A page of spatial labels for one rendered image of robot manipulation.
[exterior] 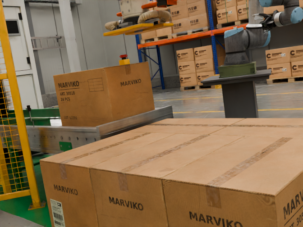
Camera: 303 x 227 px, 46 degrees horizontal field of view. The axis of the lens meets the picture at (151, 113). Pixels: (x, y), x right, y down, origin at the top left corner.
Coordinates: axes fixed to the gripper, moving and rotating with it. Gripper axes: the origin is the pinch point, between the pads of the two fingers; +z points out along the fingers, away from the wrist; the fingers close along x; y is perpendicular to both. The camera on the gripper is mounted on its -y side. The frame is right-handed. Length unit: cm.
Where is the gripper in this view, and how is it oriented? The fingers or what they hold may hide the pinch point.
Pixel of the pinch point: (258, 23)
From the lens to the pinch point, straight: 270.6
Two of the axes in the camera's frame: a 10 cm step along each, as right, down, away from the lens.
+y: -6.5, 7.1, -2.9
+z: -4.5, -0.5, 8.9
